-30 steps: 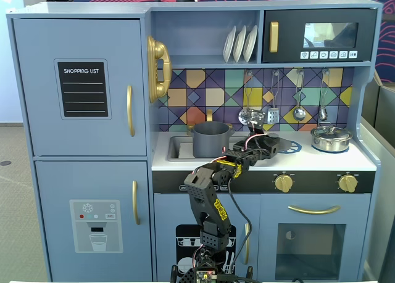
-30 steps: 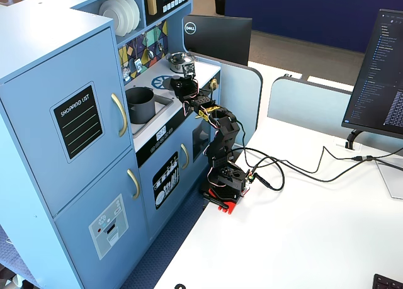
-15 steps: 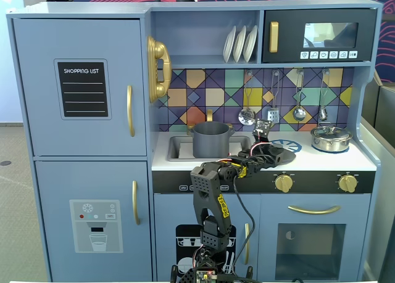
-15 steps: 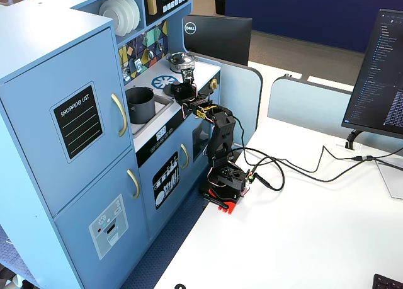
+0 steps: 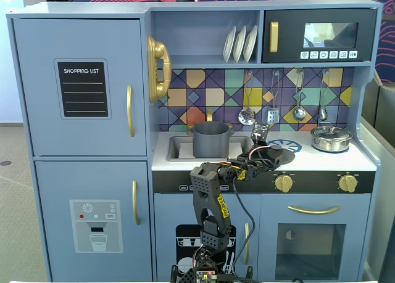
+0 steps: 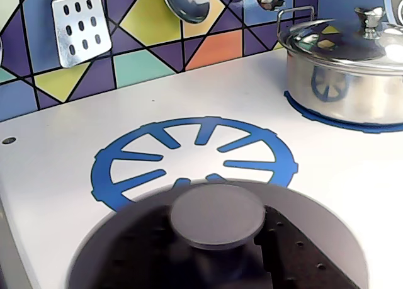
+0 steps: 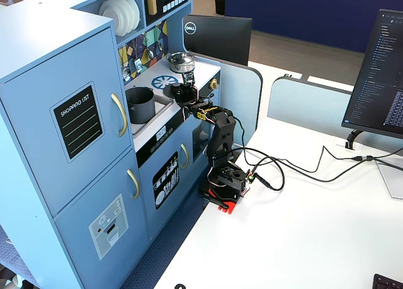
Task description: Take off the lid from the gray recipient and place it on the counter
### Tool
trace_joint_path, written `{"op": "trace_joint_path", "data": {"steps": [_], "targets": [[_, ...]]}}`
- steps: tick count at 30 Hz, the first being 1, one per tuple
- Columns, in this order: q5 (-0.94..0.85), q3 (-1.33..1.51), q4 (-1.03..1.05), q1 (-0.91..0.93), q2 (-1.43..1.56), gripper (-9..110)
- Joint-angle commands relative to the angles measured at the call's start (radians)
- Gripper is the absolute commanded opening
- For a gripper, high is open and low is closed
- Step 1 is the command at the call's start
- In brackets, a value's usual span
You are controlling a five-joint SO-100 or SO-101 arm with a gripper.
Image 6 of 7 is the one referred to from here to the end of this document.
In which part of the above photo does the shiny metal spoon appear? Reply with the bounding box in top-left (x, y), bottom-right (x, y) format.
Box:
top-left (162, 0), bottom-right (211, 25)

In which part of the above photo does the stainless steel pot lid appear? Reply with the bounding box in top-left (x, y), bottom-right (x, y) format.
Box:
top-left (277, 6), bottom-right (403, 70)

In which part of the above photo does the dark gray pot lid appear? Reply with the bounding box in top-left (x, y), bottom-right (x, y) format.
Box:
top-left (65, 177), bottom-right (370, 289)

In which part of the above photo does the slotted metal spatula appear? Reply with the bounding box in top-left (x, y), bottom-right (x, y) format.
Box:
top-left (51, 0), bottom-right (113, 69)

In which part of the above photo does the blue burner ring print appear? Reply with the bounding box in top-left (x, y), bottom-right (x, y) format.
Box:
top-left (90, 115), bottom-right (299, 213)

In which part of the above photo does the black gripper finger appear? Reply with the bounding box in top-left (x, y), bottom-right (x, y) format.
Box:
top-left (100, 208), bottom-right (190, 289)
top-left (254, 207), bottom-right (361, 289)

